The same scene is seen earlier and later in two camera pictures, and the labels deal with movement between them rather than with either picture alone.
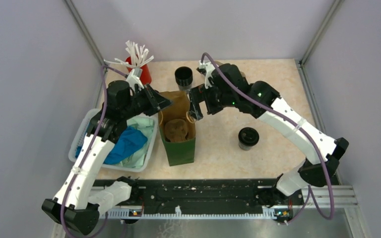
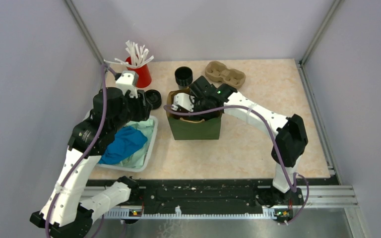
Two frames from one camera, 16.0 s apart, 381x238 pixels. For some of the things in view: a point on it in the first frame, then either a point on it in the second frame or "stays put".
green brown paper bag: x=177 y=128 to x=185 y=127
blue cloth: x=129 y=141 stays put
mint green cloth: x=135 y=159 stays put
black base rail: x=202 y=193 stays put
